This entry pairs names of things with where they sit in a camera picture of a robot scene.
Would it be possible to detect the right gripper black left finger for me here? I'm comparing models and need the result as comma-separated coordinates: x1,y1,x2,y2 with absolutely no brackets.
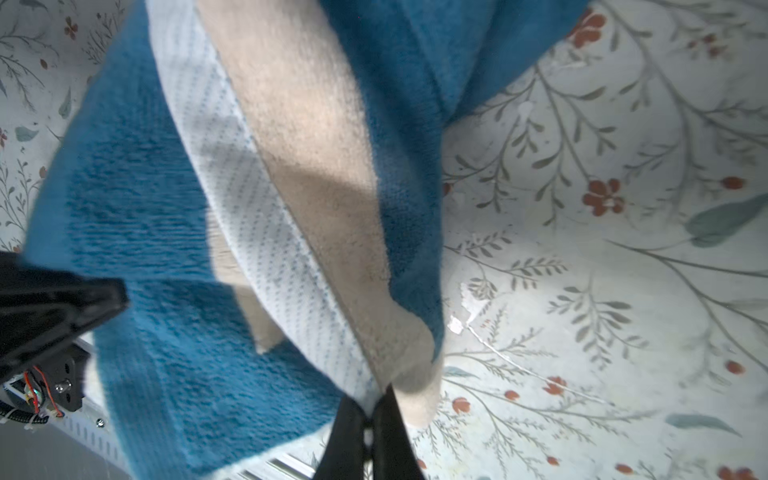
313,397,369,480

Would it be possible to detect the blue white towel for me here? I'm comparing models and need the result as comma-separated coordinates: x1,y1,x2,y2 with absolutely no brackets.
22,1,586,479

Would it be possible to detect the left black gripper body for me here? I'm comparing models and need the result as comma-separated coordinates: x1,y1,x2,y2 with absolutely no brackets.
1,345,90,423

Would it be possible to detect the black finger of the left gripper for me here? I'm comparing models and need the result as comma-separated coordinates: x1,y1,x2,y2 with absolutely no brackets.
1,252,129,382

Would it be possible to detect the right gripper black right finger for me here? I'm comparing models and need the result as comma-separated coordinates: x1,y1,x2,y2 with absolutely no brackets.
370,386,425,480

